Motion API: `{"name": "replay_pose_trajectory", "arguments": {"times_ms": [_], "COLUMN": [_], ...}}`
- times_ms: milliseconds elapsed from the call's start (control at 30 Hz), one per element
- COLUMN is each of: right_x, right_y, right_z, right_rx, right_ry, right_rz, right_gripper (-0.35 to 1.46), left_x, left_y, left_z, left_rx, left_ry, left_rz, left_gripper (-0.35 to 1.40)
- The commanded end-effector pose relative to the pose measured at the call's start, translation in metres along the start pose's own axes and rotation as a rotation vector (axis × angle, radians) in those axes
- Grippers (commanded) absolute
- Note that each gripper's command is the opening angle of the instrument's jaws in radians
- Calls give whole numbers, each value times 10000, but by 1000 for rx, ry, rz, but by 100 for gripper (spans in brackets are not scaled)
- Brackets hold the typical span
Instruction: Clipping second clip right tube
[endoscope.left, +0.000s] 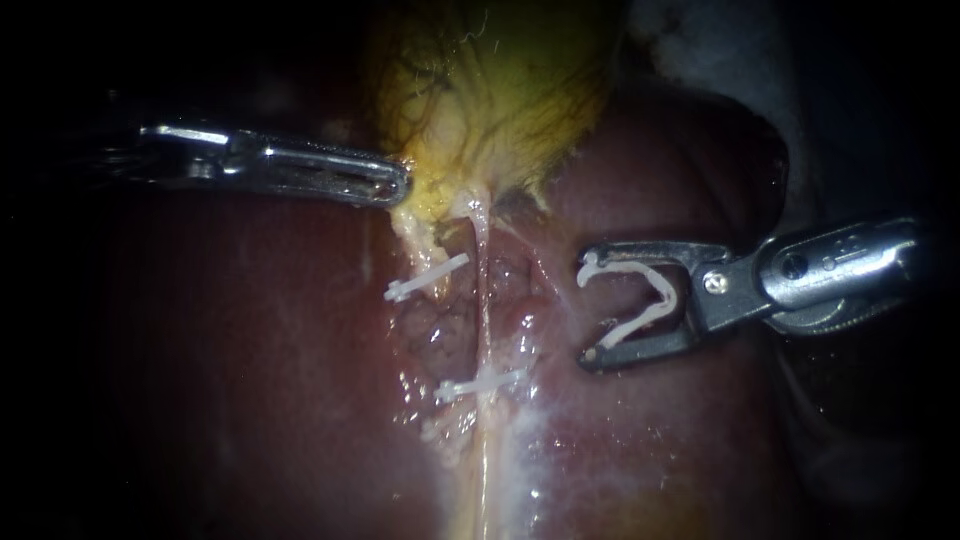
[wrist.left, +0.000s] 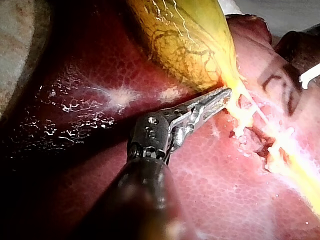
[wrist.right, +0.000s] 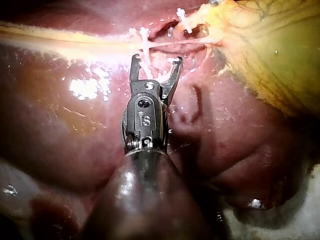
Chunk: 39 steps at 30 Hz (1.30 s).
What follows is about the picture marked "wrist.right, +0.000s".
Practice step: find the right arm instrument jaw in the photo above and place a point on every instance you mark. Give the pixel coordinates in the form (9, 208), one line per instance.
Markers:
(135, 68)
(173, 80)

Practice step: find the left arm instrument jaw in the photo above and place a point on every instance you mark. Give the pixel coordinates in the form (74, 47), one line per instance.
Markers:
(214, 2)

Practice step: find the right arm instrument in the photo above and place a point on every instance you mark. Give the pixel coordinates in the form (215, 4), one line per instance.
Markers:
(145, 117)

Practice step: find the gallbladder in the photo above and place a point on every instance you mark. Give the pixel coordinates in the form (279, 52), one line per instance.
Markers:
(270, 50)

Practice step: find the dark right arm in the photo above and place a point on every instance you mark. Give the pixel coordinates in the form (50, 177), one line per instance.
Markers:
(147, 195)

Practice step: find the white clip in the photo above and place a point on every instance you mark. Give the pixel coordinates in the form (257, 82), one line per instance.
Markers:
(145, 42)
(185, 22)

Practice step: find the dark red liver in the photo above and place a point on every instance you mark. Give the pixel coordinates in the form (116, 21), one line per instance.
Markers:
(75, 130)

